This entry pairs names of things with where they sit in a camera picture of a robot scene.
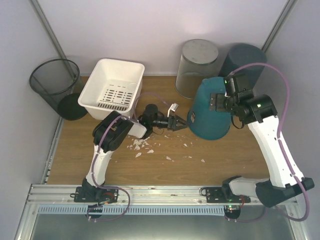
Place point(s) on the teal plastic bin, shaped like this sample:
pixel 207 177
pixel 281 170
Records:
pixel 203 119

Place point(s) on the grey slotted cable duct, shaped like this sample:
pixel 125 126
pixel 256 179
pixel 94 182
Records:
pixel 178 210

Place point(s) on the dark grey cylindrical bin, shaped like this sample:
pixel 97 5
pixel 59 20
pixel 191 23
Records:
pixel 241 54

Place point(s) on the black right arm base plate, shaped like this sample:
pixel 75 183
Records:
pixel 215 194

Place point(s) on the silver mesh metal bin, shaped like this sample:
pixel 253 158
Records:
pixel 197 62

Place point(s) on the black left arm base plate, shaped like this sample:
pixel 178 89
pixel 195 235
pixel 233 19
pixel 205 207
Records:
pixel 93 194

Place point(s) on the aluminium frame post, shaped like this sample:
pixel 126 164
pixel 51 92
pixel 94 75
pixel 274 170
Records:
pixel 51 35
pixel 280 21

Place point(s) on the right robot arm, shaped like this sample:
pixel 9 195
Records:
pixel 260 115

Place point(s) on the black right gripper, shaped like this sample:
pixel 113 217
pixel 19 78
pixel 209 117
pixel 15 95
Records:
pixel 219 107

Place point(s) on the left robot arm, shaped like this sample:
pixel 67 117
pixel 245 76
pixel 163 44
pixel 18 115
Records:
pixel 109 134

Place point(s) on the aluminium front rail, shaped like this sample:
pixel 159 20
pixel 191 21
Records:
pixel 156 195

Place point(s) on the aluminium frame post right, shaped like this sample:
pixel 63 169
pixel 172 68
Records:
pixel 280 21

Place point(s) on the white plastic tub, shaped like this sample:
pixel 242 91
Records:
pixel 113 85

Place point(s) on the white plastic shard pile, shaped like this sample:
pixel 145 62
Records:
pixel 137 144

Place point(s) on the black wire mesh bin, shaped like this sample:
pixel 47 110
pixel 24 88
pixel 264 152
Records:
pixel 59 83

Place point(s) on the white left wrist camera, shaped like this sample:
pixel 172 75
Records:
pixel 172 108

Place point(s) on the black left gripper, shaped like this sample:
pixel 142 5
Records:
pixel 172 123

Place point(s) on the aluminium frame post left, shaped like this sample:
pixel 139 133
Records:
pixel 51 35

